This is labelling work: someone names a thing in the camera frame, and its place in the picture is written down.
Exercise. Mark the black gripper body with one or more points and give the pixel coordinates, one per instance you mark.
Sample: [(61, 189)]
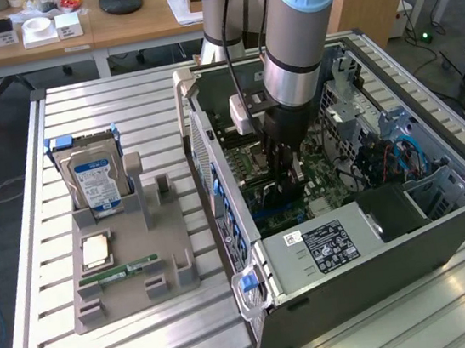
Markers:
[(288, 128)]

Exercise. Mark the black green graphics card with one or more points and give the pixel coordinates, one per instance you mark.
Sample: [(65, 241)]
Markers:
[(271, 199)]

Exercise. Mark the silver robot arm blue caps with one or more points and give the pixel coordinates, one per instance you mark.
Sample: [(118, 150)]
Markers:
[(298, 23)]

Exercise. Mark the CPU socket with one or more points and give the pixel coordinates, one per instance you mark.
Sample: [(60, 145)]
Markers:
[(256, 158)]

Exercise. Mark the black RAM slot bank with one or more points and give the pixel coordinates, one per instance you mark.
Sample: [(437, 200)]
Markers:
[(223, 132), (254, 179)]

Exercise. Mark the green motherboard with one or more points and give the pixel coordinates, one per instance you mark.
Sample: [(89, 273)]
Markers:
[(322, 170)]

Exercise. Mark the silver chipset heatsink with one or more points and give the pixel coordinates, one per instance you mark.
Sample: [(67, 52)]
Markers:
[(318, 207)]

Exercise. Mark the perforated metal disk bay cage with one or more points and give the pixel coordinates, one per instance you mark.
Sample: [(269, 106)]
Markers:
[(346, 124)]

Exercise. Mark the grey power supply unit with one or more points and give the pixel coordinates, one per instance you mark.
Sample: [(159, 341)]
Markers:
[(295, 260)]

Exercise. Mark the blue case latch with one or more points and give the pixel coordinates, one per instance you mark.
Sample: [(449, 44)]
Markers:
[(247, 284)]

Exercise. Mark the dark grey open PC case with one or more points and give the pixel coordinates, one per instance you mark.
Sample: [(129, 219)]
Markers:
[(360, 294)]

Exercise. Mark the white device with red dot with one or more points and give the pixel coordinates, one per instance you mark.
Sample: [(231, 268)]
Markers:
[(403, 20)]

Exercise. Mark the white paper stack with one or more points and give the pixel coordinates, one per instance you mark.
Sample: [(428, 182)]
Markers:
[(183, 11)]

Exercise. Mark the grey parts rack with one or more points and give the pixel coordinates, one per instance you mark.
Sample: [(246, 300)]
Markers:
[(130, 247)]

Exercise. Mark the power strip with green light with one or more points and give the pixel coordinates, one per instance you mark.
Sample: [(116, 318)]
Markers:
[(425, 36)]

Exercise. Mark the hard disk with blue carrier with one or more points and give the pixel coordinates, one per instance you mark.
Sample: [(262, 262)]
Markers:
[(87, 180)]

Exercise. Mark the silver CPU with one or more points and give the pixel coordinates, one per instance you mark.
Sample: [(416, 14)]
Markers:
[(95, 252)]

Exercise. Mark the white labelled box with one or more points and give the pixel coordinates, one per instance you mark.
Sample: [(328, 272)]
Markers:
[(67, 22)]

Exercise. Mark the red small parts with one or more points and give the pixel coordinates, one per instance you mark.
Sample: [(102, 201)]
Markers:
[(69, 4)]

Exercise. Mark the flat white box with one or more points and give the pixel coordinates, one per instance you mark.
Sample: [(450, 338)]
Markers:
[(41, 41)]

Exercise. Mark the bag with dark contents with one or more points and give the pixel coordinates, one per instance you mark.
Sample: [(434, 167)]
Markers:
[(47, 3)]

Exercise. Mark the black chair base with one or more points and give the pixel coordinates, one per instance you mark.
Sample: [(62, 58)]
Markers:
[(4, 86)]

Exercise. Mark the small white roll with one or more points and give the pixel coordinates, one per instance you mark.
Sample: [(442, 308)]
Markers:
[(17, 0)]

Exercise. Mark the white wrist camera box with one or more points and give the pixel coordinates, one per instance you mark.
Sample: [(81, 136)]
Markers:
[(244, 116)]

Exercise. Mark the metal disk bay bracket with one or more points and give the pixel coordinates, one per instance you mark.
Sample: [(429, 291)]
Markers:
[(443, 180)]

